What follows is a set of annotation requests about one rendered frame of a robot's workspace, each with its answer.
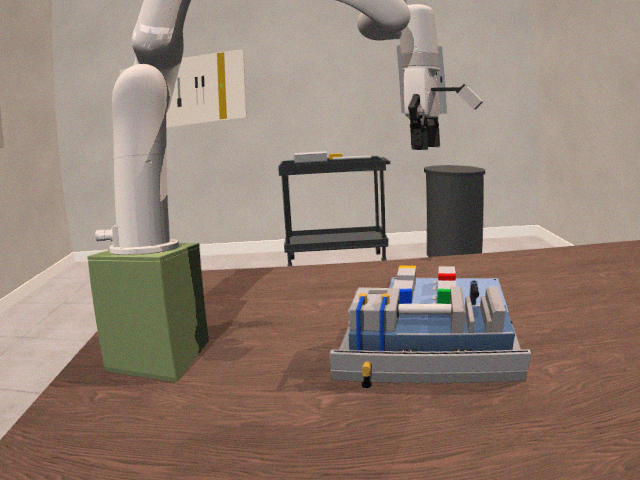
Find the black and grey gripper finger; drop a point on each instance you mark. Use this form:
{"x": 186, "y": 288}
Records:
{"x": 432, "y": 127}
{"x": 419, "y": 136}

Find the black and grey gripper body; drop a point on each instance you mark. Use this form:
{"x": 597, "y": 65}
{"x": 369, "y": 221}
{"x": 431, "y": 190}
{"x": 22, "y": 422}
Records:
{"x": 420, "y": 80}

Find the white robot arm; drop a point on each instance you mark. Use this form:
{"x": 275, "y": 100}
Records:
{"x": 141, "y": 93}

